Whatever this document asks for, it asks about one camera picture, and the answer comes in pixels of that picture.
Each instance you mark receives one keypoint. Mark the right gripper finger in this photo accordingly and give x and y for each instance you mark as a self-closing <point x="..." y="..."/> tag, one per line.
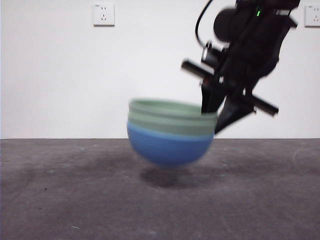
<point x="232" y="113"/>
<point x="210" y="97"/>

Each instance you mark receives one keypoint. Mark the green ribbed bowl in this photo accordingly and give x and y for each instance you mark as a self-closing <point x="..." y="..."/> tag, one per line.
<point x="170" y="126"/>
<point x="170" y="107"/>

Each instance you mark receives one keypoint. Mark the blue ribbed bowl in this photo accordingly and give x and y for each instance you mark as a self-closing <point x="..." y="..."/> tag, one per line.
<point x="170" y="150"/>

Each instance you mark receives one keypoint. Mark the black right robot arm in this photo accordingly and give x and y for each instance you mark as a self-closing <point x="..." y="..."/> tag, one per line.
<point x="252" y="27"/>

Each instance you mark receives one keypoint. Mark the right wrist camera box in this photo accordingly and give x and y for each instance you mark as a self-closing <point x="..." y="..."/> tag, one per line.
<point x="212" y="53"/>

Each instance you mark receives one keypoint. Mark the white wall socket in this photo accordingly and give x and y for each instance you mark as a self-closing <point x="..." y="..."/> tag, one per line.
<point x="104" y="15"/>
<point x="313" y="16"/>

